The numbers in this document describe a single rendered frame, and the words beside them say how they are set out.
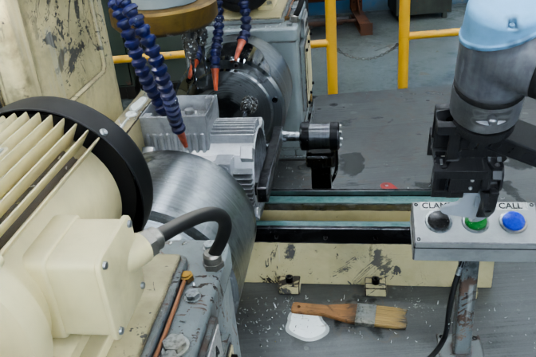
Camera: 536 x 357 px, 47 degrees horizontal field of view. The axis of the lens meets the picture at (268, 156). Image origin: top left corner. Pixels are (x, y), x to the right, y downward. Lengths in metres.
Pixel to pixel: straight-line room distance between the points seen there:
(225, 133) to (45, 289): 0.68
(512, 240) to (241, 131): 0.48
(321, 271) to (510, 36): 0.69
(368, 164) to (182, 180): 0.83
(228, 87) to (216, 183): 0.48
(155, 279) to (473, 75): 0.38
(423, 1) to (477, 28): 5.21
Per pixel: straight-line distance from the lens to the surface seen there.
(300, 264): 1.17
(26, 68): 1.01
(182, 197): 0.81
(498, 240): 0.89
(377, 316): 1.12
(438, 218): 0.89
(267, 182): 1.06
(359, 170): 1.56
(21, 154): 0.52
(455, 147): 0.74
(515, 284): 1.23
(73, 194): 0.53
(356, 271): 1.17
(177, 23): 0.98
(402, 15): 3.44
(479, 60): 0.63
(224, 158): 1.06
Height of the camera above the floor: 1.56
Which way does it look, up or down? 27 degrees down
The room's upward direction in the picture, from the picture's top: 5 degrees counter-clockwise
